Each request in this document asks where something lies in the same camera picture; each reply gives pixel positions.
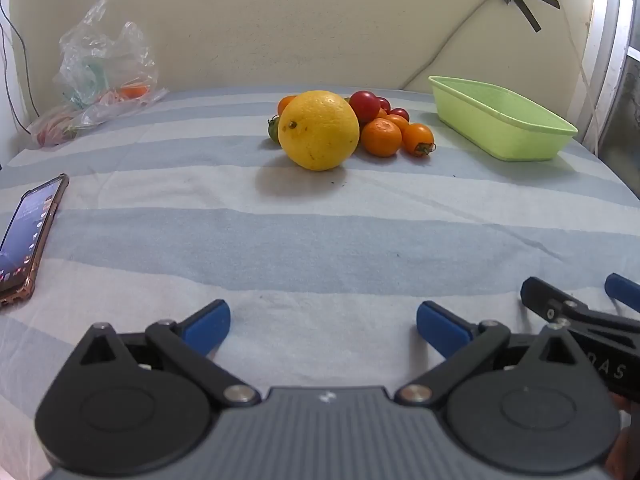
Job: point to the small orange item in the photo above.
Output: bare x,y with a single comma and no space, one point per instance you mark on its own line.
134,91

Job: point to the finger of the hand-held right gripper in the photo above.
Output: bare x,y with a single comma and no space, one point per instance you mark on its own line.
540,292
625,290

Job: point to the large red tomato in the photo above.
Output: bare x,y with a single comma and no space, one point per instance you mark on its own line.
364,105

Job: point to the smartphone in copper case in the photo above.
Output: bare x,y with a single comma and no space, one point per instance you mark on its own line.
25,240

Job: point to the large yellow citrus fruit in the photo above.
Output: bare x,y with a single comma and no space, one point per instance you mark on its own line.
318,130

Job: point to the small red tomato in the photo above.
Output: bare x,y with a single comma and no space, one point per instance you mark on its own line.
400,114
383,103

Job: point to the orange tomato with stem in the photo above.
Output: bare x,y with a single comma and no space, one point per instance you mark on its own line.
417,139

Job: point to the person's right hand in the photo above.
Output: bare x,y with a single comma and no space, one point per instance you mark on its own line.
627,450

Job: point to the clear plastic bag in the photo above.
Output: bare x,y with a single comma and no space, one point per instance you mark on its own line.
100,60

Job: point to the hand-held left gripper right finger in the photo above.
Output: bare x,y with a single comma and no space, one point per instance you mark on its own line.
440,327

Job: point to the green tomato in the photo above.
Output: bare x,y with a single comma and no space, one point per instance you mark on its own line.
273,130

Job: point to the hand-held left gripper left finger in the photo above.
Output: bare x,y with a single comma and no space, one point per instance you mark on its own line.
207,327

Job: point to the small orange tomato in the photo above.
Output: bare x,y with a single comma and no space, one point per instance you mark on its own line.
382,113

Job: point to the metal window frame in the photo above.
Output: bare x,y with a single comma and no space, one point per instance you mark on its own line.
607,35

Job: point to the striped bed sheet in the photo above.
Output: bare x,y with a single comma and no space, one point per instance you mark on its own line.
300,240

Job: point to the light green plastic basket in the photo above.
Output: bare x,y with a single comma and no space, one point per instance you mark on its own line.
500,130

